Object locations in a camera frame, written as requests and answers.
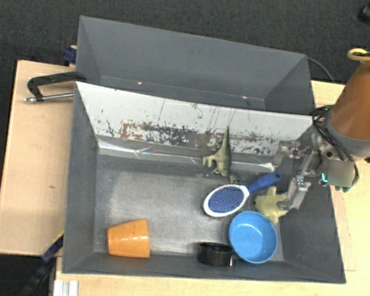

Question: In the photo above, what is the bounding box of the blue bowl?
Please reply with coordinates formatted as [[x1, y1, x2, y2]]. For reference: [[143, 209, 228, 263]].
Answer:
[[225, 208, 282, 267]]

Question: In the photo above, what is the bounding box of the pale yellow toy animal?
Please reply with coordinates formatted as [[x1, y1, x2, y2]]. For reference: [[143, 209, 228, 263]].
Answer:
[[251, 183, 293, 226]]

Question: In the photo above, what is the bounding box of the orange cup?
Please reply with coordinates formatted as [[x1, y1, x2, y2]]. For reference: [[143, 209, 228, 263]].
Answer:
[[104, 214, 155, 261]]

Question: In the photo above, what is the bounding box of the green toy dinosaur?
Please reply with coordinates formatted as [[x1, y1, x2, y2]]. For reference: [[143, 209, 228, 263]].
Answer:
[[199, 123, 247, 185]]

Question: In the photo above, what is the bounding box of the blue and white hairbrush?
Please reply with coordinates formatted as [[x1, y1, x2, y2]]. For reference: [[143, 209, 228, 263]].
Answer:
[[201, 164, 283, 225]]

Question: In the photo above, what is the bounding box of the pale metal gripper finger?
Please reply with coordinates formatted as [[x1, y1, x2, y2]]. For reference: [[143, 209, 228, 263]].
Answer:
[[271, 138, 308, 173], [278, 174, 313, 214]]

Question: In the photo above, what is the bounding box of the grey metal bin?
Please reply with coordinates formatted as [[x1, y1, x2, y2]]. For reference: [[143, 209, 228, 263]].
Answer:
[[49, 15, 370, 296]]

